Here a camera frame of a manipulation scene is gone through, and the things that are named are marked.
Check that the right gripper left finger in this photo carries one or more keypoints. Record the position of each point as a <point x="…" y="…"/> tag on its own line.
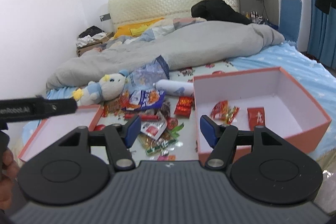
<point x="79" y="165"/>

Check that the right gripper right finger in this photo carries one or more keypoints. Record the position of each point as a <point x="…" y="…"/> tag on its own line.
<point x="261" y="165"/>

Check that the dark red candy packet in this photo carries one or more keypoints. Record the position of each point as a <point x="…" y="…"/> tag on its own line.
<point x="256" y="117"/>

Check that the brown spicy strip packet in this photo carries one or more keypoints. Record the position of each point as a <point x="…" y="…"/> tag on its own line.
<point x="112" y="107"/>

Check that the red gold snack packet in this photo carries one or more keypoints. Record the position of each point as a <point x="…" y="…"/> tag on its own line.
<point x="223" y="112"/>

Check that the long red sausage stick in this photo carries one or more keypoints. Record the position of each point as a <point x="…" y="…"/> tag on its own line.
<point x="143" y="117"/>

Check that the red round-logo snack packet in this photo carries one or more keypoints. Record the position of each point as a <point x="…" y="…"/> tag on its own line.
<point x="124" y="100"/>

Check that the white red jerky bag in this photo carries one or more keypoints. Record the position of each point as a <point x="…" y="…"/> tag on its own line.
<point x="154" y="129"/>

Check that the green clear snack bag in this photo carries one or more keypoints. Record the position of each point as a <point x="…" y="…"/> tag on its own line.
<point x="152" y="146"/>

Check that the blue white noodle snack bag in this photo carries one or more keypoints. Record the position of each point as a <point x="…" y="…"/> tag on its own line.
<point x="142" y="100"/>

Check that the person left hand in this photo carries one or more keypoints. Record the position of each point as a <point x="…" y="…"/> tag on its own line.
<point x="7" y="181"/>

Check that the orange box lid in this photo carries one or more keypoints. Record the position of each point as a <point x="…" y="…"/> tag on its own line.
<point x="52" y="129"/>

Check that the orange storage box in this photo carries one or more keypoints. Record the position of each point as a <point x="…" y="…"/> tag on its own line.
<point x="290" y="110"/>

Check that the white blue plush toy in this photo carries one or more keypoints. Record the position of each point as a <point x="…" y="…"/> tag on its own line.
<point x="107" y="88"/>

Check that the cardboard box with clothes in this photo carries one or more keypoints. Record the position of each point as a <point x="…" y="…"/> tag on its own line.
<point x="91" y="38"/>

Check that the floral bed sheet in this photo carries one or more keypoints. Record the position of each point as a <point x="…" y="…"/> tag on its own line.
<point x="192" y="145"/>

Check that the shiny red foil packet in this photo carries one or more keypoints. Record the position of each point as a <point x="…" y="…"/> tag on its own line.
<point x="184" y="106"/>

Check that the dark clear snack packet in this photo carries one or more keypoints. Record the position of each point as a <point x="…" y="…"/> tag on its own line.
<point x="165" y="109"/>

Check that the blue tissue pack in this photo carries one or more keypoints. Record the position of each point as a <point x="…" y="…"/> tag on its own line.
<point x="144" y="77"/>

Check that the white spray bottle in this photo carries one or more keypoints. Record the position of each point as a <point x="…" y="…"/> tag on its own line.
<point x="175" y="88"/>

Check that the yellow pillow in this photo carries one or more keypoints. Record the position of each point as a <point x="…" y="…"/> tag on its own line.
<point x="135" y="29"/>

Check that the blue curtain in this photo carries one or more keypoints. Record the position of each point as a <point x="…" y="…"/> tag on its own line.
<point x="321" y="43"/>

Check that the grey duvet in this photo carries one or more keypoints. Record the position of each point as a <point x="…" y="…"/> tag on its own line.
<point x="190" y="46"/>

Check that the blue chair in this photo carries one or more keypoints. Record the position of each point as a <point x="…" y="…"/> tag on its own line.
<point x="290" y="20"/>

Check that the patterned quilt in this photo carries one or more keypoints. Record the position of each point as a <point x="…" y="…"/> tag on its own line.
<point x="155" y="31"/>

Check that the black clothing pile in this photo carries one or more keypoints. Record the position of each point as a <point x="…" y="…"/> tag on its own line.
<point x="217" y="10"/>

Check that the cream padded headboard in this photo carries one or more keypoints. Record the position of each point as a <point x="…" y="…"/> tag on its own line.
<point x="124" y="12"/>

